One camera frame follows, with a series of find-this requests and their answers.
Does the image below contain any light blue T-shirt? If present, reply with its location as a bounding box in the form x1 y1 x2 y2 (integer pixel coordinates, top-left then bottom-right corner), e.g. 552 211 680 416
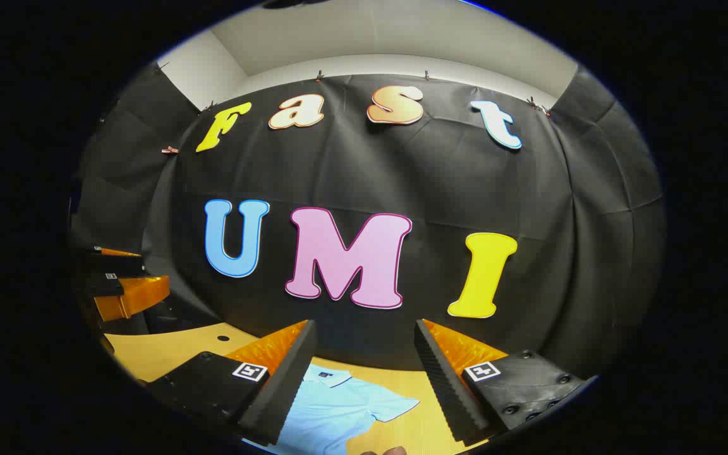
243 363 420 455

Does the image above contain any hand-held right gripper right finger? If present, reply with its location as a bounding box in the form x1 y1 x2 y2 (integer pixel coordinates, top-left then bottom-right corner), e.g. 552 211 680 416
413 318 600 446

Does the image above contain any black backdrop cloth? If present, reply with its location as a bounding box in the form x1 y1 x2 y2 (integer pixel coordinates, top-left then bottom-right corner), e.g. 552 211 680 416
67 63 667 380

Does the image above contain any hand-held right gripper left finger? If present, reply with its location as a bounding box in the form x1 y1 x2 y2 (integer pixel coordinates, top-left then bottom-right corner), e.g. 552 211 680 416
146 319 319 447

